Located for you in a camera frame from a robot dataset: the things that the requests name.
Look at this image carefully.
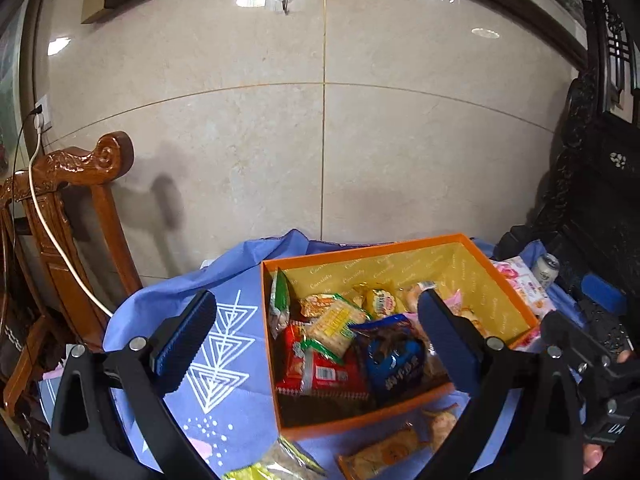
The blue cookie packet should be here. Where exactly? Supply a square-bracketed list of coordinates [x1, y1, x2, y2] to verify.
[350, 314, 427, 404]

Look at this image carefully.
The yellow label cracker packet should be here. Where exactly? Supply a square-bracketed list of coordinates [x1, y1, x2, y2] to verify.
[300, 294, 372, 357]

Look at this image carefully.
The carved wooden chair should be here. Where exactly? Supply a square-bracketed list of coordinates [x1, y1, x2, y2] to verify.
[0, 131, 144, 422]

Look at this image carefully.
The orange cardboard box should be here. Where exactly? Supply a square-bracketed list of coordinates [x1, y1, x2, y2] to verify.
[260, 232, 544, 443]

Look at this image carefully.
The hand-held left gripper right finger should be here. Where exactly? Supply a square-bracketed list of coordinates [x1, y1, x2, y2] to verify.
[416, 288, 584, 480]

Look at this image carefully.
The black cable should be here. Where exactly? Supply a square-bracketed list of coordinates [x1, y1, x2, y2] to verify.
[12, 106, 42, 177]

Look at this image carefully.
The orange biscuit packet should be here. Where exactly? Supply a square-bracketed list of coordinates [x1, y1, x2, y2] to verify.
[337, 422, 431, 480]

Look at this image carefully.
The white charging cable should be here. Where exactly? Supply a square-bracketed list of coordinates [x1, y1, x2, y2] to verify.
[28, 114, 114, 319]

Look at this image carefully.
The orange bun packet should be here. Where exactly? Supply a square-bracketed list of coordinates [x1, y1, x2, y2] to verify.
[402, 281, 441, 314]

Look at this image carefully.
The yellow round label packet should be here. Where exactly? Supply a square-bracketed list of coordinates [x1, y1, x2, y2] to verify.
[361, 285, 406, 320]

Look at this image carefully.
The red snack packet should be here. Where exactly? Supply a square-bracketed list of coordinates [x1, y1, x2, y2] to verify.
[275, 324, 372, 402]

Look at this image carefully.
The wall socket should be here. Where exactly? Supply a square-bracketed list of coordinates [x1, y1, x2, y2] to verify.
[32, 94, 54, 134]

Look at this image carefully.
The clear bread packet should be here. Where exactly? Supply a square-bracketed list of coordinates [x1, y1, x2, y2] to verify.
[422, 404, 460, 454]

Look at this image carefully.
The framed floral painting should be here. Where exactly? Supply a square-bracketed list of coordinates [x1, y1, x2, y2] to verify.
[0, 0, 32, 173]

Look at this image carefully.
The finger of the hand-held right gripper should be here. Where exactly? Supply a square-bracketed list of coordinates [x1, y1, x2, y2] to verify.
[581, 272, 629, 317]
[541, 309, 609, 377]

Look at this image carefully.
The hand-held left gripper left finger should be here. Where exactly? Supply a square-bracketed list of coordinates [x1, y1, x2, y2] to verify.
[47, 289, 222, 480]

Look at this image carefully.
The dark carved wooden furniture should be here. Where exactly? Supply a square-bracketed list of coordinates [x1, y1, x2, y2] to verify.
[495, 0, 640, 356]

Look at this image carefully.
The yellow green snack packet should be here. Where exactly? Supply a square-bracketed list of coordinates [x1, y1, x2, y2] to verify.
[222, 462, 286, 480]

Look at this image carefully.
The small drink can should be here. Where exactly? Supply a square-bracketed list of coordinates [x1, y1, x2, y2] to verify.
[531, 253, 561, 289]

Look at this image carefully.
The person's right hand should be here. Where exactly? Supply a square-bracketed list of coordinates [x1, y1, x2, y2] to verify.
[582, 442, 609, 476]

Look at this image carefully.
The pink and white carton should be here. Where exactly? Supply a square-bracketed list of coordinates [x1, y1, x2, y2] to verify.
[490, 256, 557, 352]

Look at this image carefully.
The blue patterned tablecloth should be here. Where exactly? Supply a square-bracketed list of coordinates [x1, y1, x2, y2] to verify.
[37, 230, 601, 480]

